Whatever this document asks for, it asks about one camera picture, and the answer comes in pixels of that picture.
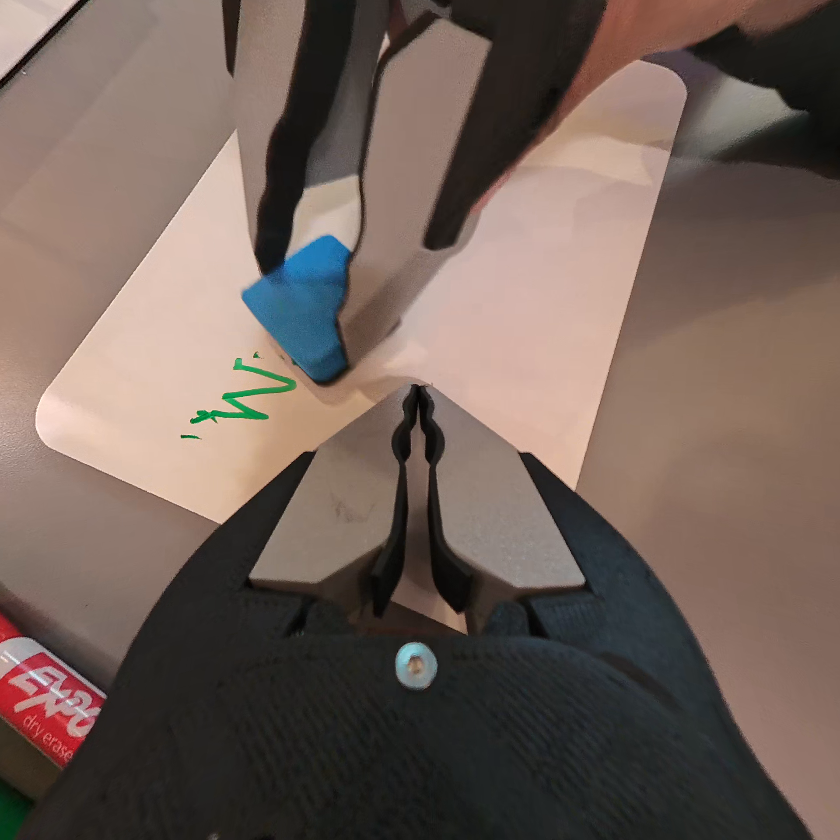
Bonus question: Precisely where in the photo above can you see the blue whiteboard eraser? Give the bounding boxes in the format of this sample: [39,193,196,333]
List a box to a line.
[241,235,352,385]

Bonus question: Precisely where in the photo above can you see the white metal stand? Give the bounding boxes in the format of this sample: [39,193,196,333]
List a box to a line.
[0,0,83,83]

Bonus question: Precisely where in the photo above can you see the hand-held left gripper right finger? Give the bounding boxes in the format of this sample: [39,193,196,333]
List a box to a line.
[419,384,588,614]

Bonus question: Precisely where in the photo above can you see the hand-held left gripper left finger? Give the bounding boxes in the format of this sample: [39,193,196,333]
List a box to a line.
[248,384,419,619]

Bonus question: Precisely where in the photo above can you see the person's right hand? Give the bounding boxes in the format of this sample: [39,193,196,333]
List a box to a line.
[561,0,750,116]

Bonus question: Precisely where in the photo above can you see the red dry erase marker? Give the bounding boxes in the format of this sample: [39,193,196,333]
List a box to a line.
[0,633,107,769]

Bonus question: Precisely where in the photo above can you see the green plastic bin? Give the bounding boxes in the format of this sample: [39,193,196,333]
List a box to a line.
[0,781,35,840]

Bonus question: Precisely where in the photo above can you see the white whiteboard sheet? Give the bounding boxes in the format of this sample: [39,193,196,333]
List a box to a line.
[36,59,689,634]

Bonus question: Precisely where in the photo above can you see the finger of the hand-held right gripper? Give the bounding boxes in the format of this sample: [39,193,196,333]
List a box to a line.
[336,12,494,343]
[231,0,389,277]

